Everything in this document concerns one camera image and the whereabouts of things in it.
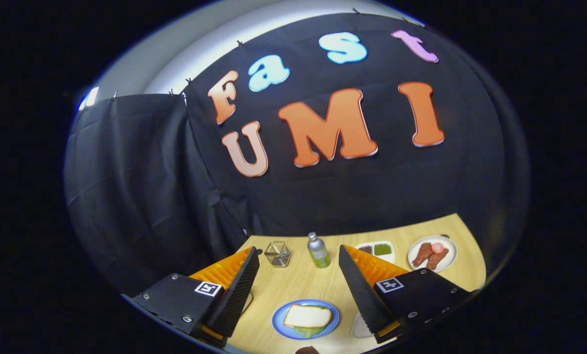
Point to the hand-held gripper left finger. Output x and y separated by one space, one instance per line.
239 290

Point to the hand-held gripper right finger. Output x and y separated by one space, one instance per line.
357 290

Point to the white bread slice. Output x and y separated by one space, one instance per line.
307 316

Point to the green lettuce leaf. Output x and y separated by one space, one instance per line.
308 333

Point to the white toaster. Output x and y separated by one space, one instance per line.
248 301

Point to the white square plate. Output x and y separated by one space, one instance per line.
359 327

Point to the white divided bean dish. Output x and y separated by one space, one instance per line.
382 249

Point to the blue round plate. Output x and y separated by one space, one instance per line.
279 319

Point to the silver bottle green label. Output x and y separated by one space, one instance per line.
319 255

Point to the brown meat piece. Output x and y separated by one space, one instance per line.
438 259
421 255

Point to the pink round food slice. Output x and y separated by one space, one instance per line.
437 247

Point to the white oval plate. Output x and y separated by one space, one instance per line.
450 248

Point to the small ceiling light panel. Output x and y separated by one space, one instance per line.
89 97

